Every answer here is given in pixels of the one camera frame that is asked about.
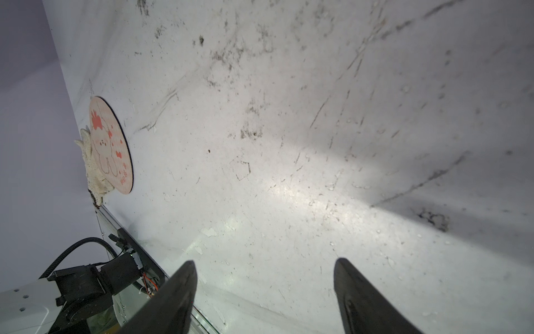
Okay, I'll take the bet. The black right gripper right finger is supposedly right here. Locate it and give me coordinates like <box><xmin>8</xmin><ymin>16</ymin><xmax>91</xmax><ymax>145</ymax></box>
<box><xmin>334</xmin><ymin>258</ymin><xmax>421</xmax><ymax>333</ymax></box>

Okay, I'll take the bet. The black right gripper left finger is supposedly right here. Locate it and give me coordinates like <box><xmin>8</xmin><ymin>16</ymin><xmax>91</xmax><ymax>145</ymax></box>
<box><xmin>119</xmin><ymin>260</ymin><xmax>197</xmax><ymax>334</ymax></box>

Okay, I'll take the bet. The cream glove on table left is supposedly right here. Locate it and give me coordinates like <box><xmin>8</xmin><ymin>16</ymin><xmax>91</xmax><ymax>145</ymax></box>
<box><xmin>75</xmin><ymin>129</ymin><xmax>114</xmax><ymax>208</ymax></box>

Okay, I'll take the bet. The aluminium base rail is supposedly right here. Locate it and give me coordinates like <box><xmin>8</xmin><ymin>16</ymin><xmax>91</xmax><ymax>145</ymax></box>
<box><xmin>96</xmin><ymin>206</ymin><xmax>220</xmax><ymax>334</ymax></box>

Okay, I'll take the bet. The black corrugated cable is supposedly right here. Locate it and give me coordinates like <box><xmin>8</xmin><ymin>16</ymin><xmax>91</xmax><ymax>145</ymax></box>
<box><xmin>38</xmin><ymin>237</ymin><xmax>120</xmax><ymax>280</ymax></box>

